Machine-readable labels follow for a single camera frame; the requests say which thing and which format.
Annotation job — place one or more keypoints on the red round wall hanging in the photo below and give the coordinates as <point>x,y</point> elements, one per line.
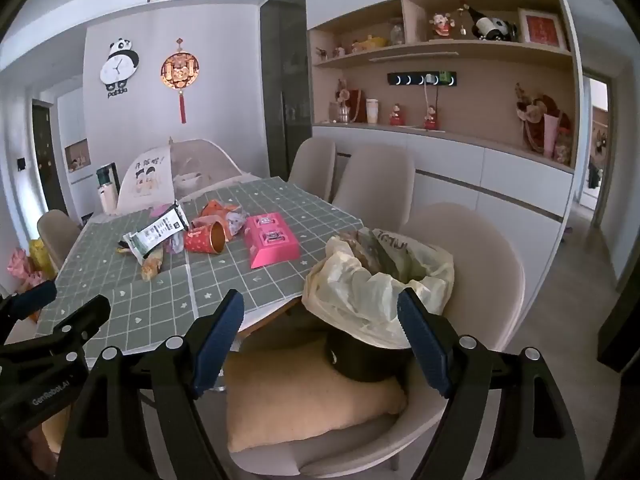
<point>180,70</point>

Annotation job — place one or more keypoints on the white cup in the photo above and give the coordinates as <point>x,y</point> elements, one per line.
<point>372,111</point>

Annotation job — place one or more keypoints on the dark wine bottle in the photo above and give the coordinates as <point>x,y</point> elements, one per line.
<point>470,12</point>

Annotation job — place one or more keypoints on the black socket strip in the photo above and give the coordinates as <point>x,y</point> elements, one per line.
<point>400,79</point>

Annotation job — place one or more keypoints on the vase with dried flowers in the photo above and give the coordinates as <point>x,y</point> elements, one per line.
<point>343,102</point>

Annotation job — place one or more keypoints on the red fortune figurine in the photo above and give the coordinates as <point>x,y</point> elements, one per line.
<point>441,25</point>

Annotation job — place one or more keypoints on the white bowl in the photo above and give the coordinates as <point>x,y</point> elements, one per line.
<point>187,181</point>

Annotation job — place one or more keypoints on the pink tissue roll pack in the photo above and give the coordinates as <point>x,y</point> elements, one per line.
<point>200,242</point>

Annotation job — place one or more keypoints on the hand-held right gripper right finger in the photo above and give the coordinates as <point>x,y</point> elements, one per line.
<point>425,345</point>

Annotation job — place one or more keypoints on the dark door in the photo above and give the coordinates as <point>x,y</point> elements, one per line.
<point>47,160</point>

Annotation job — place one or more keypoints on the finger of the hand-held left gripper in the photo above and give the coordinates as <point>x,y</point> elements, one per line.
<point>35,295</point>
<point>85,312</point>

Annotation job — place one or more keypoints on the small glass jar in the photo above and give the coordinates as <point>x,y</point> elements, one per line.
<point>334,112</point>

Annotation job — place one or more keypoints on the cream plastic bin bag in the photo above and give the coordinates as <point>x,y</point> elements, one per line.
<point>350,305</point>

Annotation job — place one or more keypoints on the orange snack wrapper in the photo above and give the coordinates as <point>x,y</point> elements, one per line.
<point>212,210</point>

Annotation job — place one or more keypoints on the yellow bag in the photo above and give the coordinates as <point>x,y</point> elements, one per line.
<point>39,255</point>

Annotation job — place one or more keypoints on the white sideboard cabinet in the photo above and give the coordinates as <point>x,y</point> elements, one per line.
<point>450,175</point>

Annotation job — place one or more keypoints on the lilac white wrapper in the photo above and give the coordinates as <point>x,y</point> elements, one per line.
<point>236,222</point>

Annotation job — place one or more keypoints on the small dark figurine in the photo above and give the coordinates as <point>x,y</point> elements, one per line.
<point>321,52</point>

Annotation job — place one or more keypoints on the red doll figurine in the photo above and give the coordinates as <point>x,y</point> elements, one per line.
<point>430,119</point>
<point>397,116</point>

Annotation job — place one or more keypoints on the pale pink wrapper strip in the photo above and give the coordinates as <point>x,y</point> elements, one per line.
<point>174,246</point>

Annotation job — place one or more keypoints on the small wall picture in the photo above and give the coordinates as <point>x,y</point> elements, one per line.
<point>76,156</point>

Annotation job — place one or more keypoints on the pile of wrappers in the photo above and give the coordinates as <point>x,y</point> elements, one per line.
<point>372,255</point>

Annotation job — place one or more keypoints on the white flask with green lid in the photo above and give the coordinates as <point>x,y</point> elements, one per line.
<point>106,195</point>

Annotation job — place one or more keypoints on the dark glass cabinet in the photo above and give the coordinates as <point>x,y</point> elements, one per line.
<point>282,85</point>

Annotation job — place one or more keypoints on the pink cardboard box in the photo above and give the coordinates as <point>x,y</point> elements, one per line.
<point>270,255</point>

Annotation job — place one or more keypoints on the dark red bag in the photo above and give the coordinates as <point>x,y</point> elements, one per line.
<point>356,105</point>

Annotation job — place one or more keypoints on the green checked tablecloth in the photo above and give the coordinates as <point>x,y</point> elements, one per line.
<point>150,300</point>

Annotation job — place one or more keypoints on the beige seat cushion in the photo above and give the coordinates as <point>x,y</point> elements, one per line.
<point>300,400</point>

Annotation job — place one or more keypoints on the panda wall clock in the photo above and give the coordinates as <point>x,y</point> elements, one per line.
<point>117,67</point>

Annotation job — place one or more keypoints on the pink gift bag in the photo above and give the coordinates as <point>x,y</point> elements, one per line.
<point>22,267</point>

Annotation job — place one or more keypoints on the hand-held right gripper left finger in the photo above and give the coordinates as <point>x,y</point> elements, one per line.
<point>217,345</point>

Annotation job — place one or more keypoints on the wooden wall shelf unit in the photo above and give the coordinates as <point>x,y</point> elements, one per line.
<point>480,105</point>

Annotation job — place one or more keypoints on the clear glass jar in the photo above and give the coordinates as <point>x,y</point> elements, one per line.
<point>397,32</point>

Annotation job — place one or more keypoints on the yellow snack wrapper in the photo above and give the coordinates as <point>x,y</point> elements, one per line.
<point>151,267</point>

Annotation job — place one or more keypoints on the red framed picture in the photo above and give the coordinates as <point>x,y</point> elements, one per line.
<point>542,30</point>

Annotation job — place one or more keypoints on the beige dining chair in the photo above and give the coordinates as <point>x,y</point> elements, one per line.
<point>312,165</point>
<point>57,235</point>
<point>475,260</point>
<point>375,185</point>

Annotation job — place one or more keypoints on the white cartoon printed panel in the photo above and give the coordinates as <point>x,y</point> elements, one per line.
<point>145,180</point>

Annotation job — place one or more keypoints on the black and white wrapper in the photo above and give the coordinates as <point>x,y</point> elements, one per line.
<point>155,232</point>

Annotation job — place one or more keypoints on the black bin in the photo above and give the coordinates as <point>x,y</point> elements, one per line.
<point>360,360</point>

